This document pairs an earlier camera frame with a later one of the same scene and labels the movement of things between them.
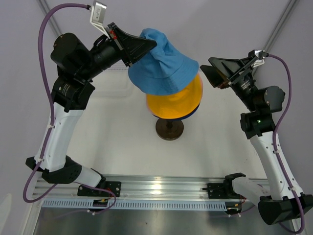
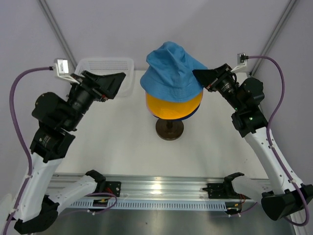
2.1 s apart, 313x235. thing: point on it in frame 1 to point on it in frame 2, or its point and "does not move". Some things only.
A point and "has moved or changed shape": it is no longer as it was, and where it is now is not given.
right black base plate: (224, 190) does not move
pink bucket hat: (202, 92) to (146, 102)
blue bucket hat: (177, 119) does not move
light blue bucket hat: (164, 70) has moved or changed shape
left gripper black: (133, 47) to (102, 86)
